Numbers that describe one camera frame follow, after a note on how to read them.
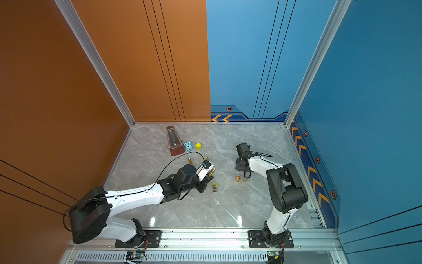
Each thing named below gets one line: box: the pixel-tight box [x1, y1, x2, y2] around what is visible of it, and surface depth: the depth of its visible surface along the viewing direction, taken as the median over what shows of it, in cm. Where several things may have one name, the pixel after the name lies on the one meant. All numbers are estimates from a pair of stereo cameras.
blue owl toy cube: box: [183, 140, 194, 152], surface depth 107 cm
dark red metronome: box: [166, 125, 186, 157], surface depth 100 cm
